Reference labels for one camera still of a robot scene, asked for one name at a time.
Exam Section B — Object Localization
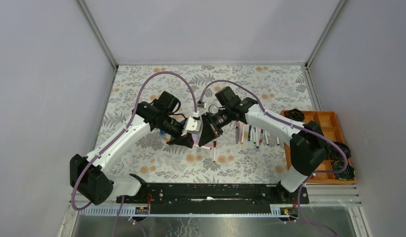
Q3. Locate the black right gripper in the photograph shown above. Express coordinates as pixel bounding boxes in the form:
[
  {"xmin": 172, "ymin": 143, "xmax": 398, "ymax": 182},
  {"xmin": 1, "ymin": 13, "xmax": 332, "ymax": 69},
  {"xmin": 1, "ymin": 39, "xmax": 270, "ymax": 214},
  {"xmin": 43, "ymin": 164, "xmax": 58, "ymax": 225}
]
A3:
[{"xmin": 199, "ymin": 107, "xmax": 232, "ymax": 147}]

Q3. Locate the white marker orange cap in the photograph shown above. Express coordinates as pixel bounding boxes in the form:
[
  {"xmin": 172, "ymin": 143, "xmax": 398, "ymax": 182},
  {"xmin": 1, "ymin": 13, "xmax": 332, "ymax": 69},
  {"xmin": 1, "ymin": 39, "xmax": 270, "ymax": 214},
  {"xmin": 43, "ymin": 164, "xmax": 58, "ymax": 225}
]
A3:
[{"xmin": 240, "ymin": 124, "xmax": 245, "ymax": 145}]

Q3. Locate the purple pen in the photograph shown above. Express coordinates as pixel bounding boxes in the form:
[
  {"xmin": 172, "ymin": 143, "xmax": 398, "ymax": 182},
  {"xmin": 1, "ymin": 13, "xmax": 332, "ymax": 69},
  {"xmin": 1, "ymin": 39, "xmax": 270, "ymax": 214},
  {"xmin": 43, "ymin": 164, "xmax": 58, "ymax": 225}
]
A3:
[{"xmin": 247, "ymin": 125, "xmax": 252, "ymax": 142}]

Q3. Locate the red orange gel pen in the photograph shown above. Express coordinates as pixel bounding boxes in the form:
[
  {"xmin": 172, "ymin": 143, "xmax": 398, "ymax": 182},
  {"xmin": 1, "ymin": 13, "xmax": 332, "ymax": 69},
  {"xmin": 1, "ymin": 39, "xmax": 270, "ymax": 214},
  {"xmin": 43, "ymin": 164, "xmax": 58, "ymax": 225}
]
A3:
[{"xmin": 259, "ymin": 129, "xmax": 264, "ymax": 146}]

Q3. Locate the white marker blue eraser cap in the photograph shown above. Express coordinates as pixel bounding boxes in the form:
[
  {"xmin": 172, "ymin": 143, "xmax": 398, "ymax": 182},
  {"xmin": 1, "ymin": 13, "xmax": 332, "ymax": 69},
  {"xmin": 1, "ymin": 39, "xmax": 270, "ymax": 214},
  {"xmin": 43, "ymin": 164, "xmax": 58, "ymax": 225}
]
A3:
[{"xmin": 264, "ymin": 131, "xmax": 269, "ymax": 146}]

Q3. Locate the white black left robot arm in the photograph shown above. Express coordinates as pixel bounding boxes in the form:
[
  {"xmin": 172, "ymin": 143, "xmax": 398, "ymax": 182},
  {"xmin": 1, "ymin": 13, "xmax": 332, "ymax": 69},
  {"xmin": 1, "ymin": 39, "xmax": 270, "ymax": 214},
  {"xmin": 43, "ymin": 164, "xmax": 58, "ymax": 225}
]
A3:
[{"xmin": 70, "ymin": 91, "xmax": 201, "ymax": 205}]

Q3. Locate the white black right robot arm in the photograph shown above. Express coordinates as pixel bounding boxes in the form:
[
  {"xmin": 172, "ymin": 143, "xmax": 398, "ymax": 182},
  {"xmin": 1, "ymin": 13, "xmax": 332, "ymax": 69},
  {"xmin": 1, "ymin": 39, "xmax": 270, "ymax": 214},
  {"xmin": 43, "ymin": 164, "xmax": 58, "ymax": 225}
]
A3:
[{"xmin": 198, "ymin": 86, "xmax": 330, "ymax": 203}]

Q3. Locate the floral patterned table mat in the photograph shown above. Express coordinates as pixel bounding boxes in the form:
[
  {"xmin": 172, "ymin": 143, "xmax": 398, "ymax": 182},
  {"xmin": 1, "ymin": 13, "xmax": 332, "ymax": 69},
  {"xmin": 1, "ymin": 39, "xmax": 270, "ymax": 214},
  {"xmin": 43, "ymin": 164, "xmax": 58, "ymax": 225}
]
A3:
[{"xmin": 97, "ymin": 65, "xmax": 312, "ymax": 183}]

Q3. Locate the orange wooden compartment tray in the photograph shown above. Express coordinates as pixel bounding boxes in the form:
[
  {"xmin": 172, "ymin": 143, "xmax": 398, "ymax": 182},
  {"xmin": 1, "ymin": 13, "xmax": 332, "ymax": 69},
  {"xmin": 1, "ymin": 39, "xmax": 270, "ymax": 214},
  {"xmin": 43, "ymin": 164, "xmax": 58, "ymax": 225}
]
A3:
[{"xmin": 281, "ymin": 109, "xmax": 356, "ymax": 185}]

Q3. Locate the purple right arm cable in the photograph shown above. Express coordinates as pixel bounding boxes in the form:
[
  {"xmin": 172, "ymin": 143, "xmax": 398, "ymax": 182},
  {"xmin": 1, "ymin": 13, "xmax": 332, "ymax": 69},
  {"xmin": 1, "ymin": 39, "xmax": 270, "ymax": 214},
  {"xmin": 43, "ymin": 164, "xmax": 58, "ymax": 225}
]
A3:
[{"xmin": 199, "ymin": 79, "xmax": 349, "ymax": 236}]

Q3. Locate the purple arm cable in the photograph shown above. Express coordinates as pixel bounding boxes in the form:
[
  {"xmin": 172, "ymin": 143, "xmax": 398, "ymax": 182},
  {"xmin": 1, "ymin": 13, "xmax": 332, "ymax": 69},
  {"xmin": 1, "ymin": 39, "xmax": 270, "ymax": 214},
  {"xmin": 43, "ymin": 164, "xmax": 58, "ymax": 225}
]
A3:
[
  {"xmin": 71, "ymin": 71, "xmax": 201, "ymax": 211},
  {"xmin": 199, "ymin": 79, "xmax": 349, "ymax": 236}
]

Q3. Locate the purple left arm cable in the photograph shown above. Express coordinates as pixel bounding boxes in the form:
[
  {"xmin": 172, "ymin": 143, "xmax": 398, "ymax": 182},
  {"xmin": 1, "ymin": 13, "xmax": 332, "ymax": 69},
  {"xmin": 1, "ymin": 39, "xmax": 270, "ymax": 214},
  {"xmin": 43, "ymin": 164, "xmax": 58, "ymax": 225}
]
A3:
[{"xmin": 71, "ymin": 71, "xmax": 201, "ymax": 211}]

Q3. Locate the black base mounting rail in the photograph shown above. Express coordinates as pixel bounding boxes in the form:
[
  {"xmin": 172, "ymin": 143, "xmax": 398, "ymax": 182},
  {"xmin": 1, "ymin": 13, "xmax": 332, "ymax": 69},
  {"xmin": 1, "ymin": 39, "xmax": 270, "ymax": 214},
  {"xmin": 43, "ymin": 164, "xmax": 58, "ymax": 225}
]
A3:
[{"xmin": 117, "ymin": 182, "xmax": 309, "ymax": 209}]

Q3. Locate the black green coiled strap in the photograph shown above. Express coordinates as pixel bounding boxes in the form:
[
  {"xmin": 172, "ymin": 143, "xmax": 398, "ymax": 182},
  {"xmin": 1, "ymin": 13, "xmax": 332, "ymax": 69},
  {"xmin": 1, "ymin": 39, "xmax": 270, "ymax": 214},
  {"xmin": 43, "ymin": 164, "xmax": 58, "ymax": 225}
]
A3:
[
  {"xmin": 284, "ymin": 109, "xmax": 306, "ymax": 123},
  {"xmin": 332, "ymin": 160, "xmax": 356, "ymax": 181},
  {"xmin": 333, "ymin": 141, "xmax": 352, "ymax": 159}
]

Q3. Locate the slotted aluminium cable duct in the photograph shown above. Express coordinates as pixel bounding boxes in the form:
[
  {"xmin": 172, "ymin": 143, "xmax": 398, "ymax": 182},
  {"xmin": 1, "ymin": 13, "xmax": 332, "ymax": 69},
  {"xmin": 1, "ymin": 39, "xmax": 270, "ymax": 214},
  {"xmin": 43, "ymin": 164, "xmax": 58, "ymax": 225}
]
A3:
[{"xmin": 81, "ymin": 204, "xmax": 289, "ymax": 218}]

